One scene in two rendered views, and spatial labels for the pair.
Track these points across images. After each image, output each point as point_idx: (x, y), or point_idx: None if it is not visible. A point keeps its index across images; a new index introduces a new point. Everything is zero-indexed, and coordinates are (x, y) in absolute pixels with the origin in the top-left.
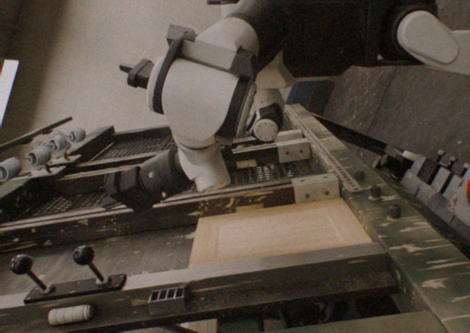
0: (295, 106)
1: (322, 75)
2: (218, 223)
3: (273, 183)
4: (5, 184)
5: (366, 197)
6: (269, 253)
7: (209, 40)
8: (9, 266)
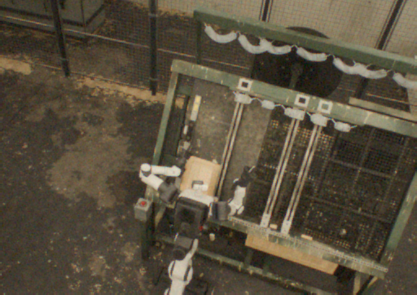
0: (370, 270)
1: (186, 212)
2: (212, 169)
3: (218, 192)
4: (294, 93)
5: None
6: (188, 175)
7: (142, 177)
8: (226, 106)
